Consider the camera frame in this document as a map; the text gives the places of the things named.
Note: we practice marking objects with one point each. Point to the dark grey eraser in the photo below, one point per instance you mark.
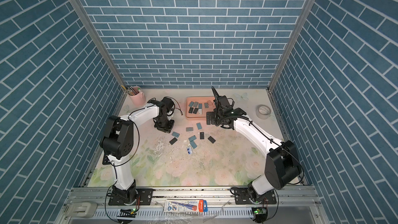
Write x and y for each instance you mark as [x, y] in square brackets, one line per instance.
[173, 141]

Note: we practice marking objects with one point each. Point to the blue eraser with print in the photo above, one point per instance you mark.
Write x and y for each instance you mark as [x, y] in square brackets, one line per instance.
[192, 138]

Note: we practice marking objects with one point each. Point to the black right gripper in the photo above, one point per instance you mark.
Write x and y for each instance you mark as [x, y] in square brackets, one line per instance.
[213, 119]

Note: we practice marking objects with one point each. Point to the red blue pen package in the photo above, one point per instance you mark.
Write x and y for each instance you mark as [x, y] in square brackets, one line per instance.
[186, 206]

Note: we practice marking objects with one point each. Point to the pink storage tray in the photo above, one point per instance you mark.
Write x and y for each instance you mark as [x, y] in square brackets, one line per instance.
[199, 99]

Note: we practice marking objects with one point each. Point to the black calculator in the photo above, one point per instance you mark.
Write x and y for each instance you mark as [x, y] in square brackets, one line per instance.
[106, 161]

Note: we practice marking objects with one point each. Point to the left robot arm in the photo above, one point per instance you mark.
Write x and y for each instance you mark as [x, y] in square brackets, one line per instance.
[118, 140]

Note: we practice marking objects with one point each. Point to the lower blue eraser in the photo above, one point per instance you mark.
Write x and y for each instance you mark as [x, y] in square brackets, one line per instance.
[193, 144]

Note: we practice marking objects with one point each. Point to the tape roll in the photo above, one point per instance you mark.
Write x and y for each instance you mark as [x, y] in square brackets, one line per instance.
[263, 111]

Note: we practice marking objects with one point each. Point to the teal speckled eraser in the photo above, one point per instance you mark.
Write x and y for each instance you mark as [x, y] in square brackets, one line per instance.
[175, 134]

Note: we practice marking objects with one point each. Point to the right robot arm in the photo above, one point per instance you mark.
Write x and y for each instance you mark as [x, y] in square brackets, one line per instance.
[282, 163]

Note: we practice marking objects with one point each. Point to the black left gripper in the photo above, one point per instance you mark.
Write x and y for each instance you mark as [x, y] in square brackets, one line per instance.
[168, 129]

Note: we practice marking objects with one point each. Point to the pink metal pencil bucket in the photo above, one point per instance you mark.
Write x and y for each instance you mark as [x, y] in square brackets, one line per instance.
[136, 95]

